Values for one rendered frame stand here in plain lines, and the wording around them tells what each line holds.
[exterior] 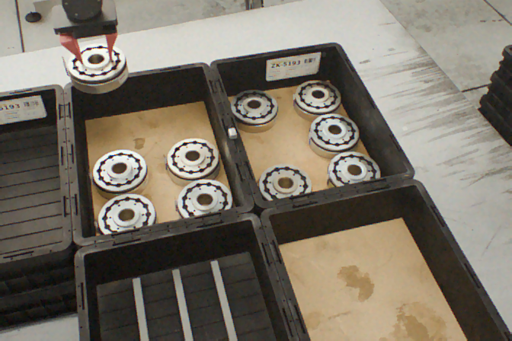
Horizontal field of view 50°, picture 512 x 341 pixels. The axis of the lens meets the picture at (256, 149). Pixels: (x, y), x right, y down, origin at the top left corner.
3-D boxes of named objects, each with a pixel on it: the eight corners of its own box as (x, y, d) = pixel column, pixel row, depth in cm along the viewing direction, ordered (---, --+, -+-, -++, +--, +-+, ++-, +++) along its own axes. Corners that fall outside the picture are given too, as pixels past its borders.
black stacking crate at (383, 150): (210, 101, 126) (209, 62, 118) (331, 81, 132) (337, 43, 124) (255, 246, 101) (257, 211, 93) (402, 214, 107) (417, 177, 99)
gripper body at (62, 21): (119, 28, 91) (110, -11, 86) (56, 38, 89) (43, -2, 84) (115, 7, 95) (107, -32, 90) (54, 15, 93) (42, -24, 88)
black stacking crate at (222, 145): (76, 123, 121) (64, 84, 112) (209, 101, 126) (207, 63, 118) (89, 283, 96) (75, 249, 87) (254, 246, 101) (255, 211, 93)
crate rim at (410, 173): (208, 68, 119) (207, 60, 117) (337, 49, 125) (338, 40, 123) (257, 218, 94) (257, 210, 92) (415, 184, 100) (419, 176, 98)
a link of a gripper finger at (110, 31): (125, 67, 97) (115, 23, 90) (83, 74, 96) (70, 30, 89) (120, 44, 101) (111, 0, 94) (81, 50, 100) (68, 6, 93)
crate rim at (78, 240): (65, 90, 113) (62, 82, 112) (208, 68, 119) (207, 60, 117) (76, 256, 88) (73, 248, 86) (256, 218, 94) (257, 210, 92)
